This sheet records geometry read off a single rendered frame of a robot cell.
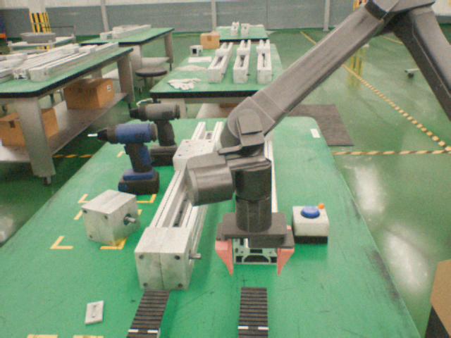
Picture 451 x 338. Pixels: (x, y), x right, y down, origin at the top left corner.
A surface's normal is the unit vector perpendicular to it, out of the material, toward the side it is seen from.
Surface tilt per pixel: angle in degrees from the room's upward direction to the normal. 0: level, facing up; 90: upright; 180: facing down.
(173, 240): 0
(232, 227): 0
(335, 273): 0
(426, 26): 57
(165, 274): 90
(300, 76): 46
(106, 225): 90
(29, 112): 90
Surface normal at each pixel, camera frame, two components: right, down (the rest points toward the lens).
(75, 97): -0.05, 0.41
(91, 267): -0.04, -0.91
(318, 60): 0.15, -0.36
